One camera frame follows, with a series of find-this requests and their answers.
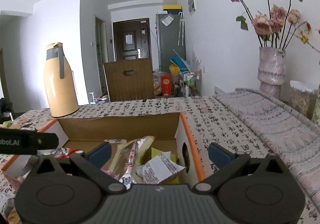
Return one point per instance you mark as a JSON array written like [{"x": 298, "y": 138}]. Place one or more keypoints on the yellow box on fridge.
[{"x": 172, "y": 6}]

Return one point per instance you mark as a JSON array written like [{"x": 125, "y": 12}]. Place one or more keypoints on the red gift box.
[{"x": 166, "y": 84}]

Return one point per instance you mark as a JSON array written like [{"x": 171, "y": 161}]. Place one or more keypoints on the grey refrigerator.
[{"x": 169, "y": 39}]

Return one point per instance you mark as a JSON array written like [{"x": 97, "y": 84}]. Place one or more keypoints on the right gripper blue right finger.
[{"x": 230, "y": 165}]

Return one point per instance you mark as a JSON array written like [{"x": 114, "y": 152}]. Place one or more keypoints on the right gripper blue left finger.
[{"x": 89, "y": 165}]

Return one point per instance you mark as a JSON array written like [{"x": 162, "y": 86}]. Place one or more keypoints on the white snack packet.
[{"x": 159, "y": 169}]

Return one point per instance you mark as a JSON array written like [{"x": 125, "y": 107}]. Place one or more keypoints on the pink textured vase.
[{"x": 271, "y": 70}]

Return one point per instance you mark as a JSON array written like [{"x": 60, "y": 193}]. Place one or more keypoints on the grey quilted blanket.
[{"x": 292, "y": 136}]

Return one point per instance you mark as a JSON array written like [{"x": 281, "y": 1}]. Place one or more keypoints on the orange pumpkin cardboard box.
[{"x": 171, "y": 132}]

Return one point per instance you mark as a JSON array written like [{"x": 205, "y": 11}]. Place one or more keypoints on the calligraphy print tablecloth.
[{"x": 209, "y": 120}]

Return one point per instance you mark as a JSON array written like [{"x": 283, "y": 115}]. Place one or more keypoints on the dried pink roses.
[{"x": 274, "y": 28}]

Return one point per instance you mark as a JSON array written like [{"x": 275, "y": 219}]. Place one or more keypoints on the wire storage rack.
[{"x": 190, "y": 83}]

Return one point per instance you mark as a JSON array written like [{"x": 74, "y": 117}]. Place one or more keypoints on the yellow thermos jug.
[{"x": 59, "y": 83}]

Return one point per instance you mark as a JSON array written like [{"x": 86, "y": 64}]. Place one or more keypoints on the yellow blossom branches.
[{"x": 304, "y": 37}]

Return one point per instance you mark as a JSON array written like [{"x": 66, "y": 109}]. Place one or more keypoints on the dark brown door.
[{"x": 132, "y": 39}]

